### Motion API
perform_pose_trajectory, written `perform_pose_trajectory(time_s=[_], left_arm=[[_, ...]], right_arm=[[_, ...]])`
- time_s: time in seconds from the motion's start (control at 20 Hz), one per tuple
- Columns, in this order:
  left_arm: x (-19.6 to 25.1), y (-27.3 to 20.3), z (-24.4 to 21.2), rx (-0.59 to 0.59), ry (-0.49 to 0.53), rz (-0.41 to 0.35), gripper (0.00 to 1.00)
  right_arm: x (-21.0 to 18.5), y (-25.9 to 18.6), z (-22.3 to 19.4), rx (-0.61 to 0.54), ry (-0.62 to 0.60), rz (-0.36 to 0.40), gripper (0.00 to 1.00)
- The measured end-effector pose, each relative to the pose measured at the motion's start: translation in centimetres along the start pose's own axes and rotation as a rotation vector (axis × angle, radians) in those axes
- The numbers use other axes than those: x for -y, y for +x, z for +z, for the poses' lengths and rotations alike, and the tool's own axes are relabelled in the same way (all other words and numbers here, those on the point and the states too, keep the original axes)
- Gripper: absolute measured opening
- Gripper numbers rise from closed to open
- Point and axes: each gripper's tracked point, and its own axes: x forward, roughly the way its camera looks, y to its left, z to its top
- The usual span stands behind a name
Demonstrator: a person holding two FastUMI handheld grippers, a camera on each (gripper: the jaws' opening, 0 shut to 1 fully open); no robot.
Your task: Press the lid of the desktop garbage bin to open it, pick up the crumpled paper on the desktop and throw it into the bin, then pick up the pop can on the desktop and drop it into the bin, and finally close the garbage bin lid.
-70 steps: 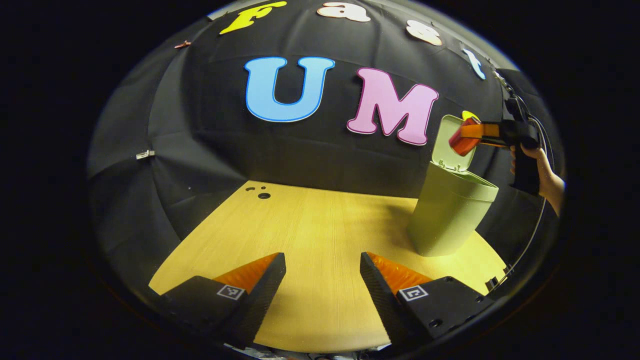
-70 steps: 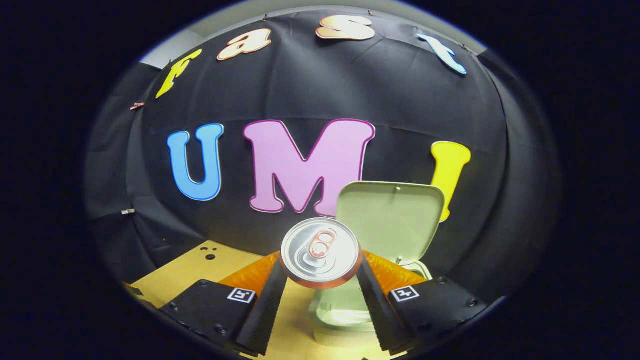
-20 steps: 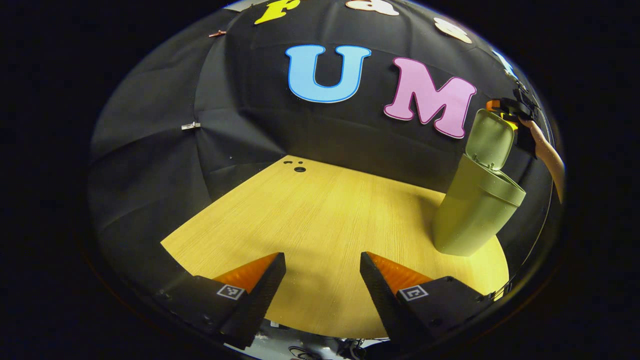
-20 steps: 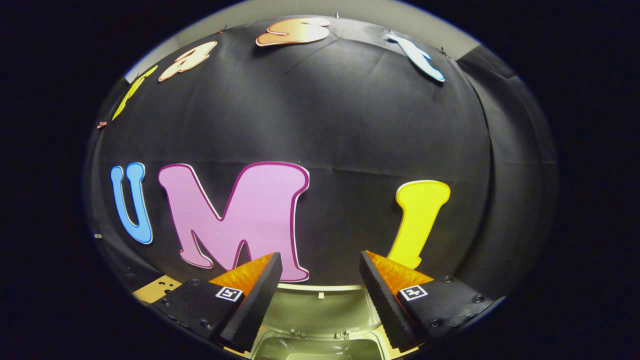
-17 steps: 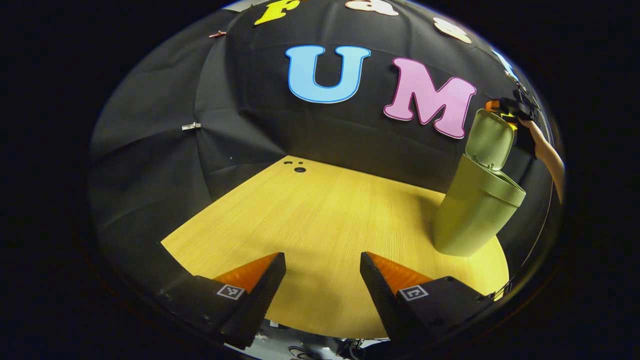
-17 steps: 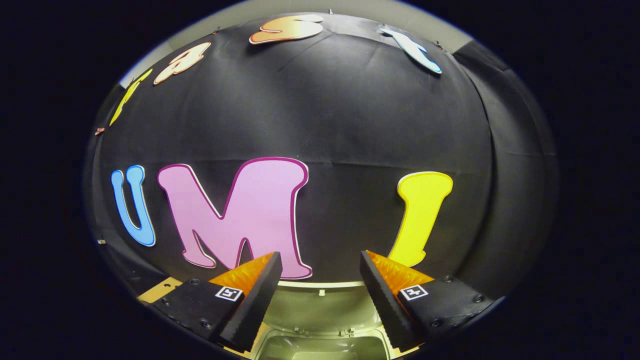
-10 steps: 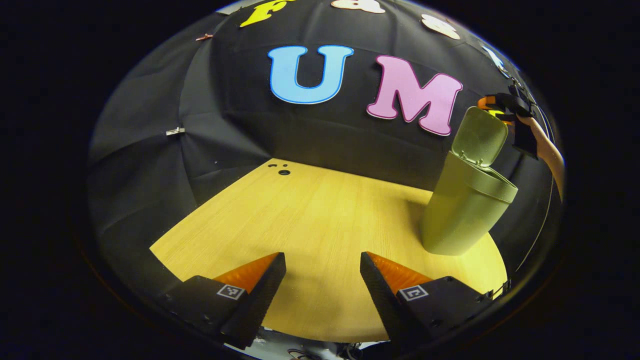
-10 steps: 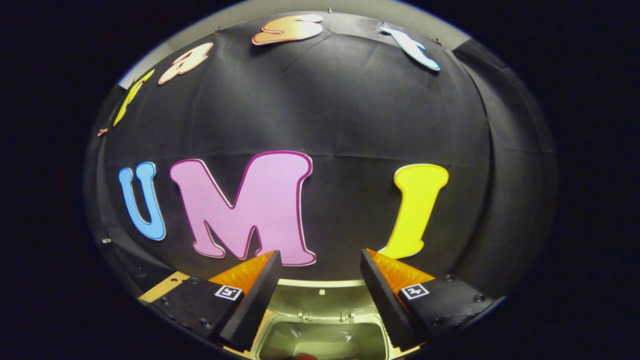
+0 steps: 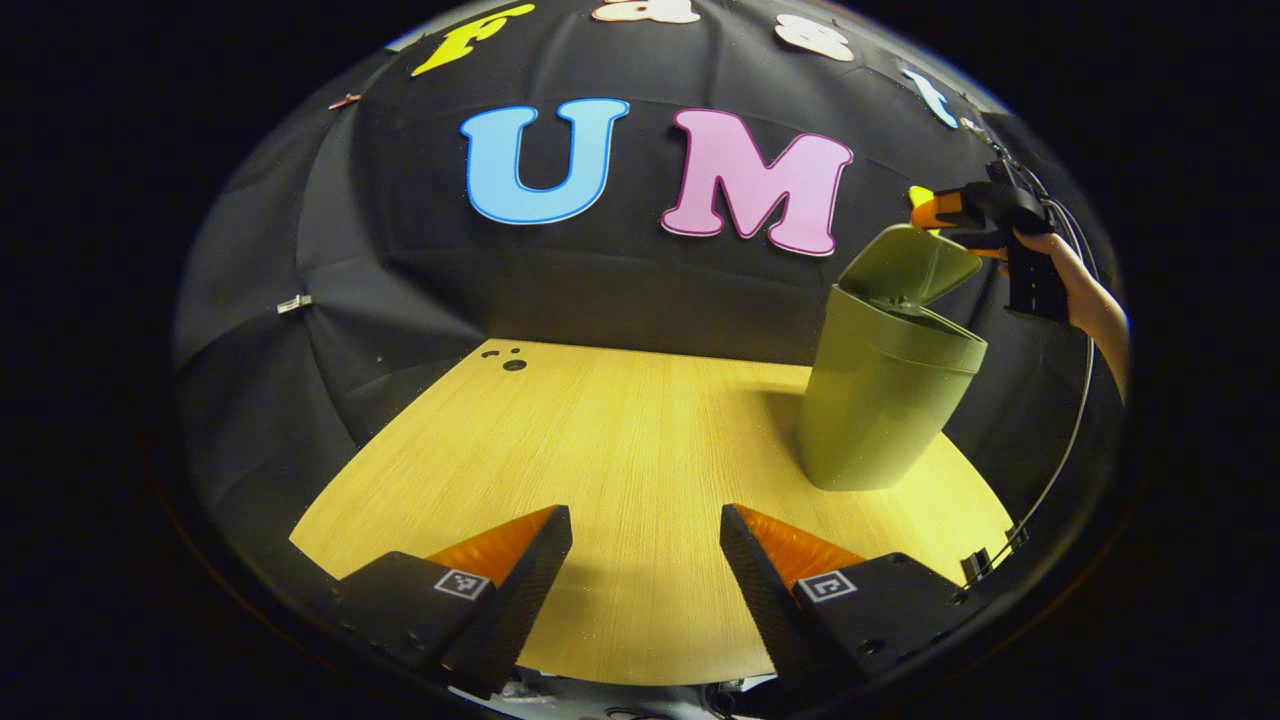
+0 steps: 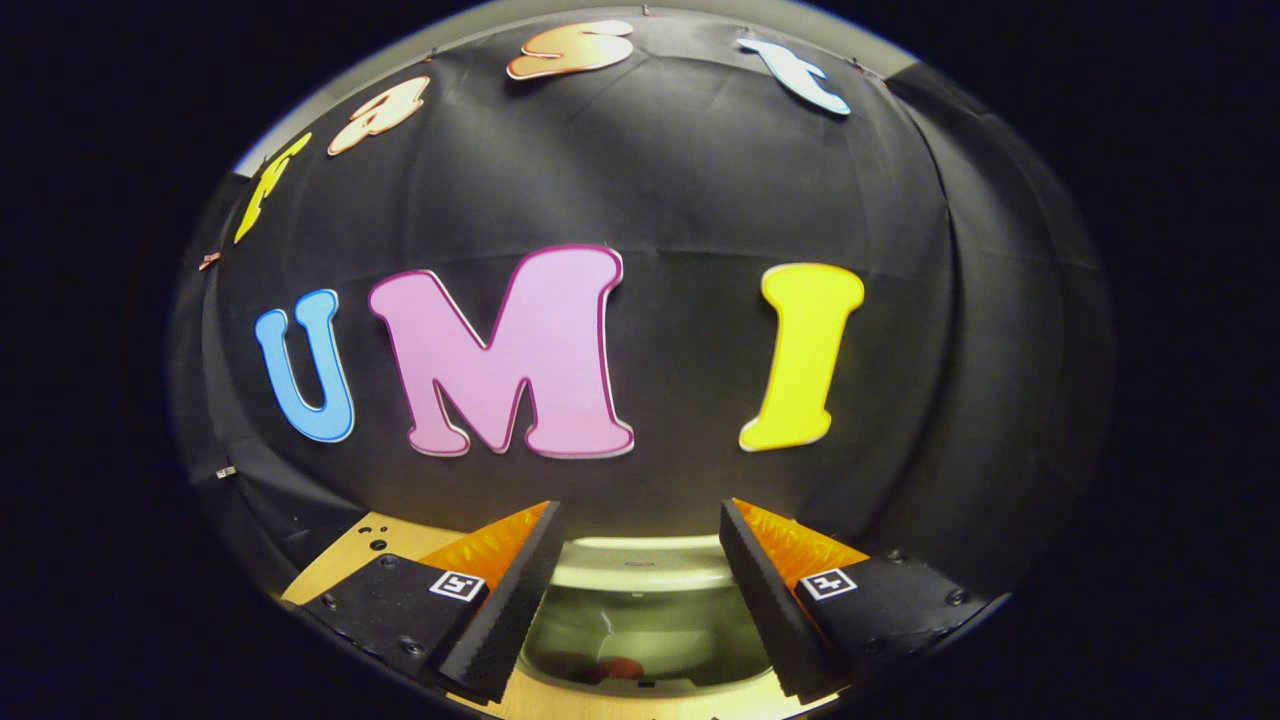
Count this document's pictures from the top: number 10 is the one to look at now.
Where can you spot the orange-red pop can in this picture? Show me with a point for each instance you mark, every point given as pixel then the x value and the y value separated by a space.
pixel 620 667

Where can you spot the wooden desktop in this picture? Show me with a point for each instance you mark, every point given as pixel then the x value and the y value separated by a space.
pixel 350 560

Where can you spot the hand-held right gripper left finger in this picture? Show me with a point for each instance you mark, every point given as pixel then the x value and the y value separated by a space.
pixel 520 595

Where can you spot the pale green desktop garbage bin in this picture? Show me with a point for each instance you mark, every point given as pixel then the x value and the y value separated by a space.
pixel 650 620

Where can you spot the black backdrop cloth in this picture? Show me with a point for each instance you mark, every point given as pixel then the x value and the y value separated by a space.
pixel 700 170

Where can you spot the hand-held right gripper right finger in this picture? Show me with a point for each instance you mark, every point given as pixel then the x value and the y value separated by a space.
pixel 765 595

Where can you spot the copper cloth clip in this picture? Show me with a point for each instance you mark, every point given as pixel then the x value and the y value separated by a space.
pixel 209 261

